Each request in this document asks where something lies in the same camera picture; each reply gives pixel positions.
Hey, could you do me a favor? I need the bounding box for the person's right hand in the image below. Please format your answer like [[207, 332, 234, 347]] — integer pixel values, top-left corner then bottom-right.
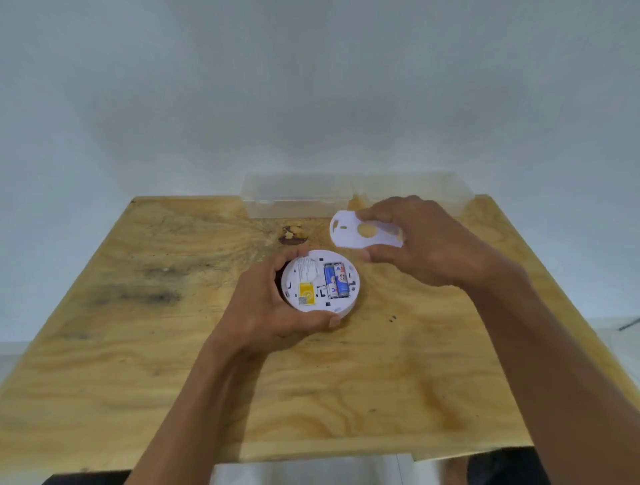
[[355, 195, 530, 292]]

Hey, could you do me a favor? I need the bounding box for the person's left hand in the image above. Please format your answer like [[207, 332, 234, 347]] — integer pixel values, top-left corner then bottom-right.
[[207, 244, 342, 358]]

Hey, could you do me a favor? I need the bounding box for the clear plastic box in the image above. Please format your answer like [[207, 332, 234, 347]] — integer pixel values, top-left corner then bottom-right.
[[349, 172, 475, 217], [241, 172, 357, 219]]

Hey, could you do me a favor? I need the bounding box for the white round smoke detector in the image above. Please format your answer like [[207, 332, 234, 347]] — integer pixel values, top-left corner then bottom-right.
[[281, 249, 361, 318]]

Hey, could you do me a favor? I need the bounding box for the white plastic mounting plate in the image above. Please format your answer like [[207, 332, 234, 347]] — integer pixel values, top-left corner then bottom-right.
[[329, 209, 404, 249]]

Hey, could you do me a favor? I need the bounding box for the person's left forearm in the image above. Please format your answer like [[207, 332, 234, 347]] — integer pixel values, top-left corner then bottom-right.
[[125, 337, 271, 485]]

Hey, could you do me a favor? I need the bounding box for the person's right forearm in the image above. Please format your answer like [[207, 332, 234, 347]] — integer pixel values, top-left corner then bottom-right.
[[462, 272, 640, 485]]

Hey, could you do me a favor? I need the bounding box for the person's right leg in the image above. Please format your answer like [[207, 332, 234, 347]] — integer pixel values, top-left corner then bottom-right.
[[442, 455, 469, 485]]

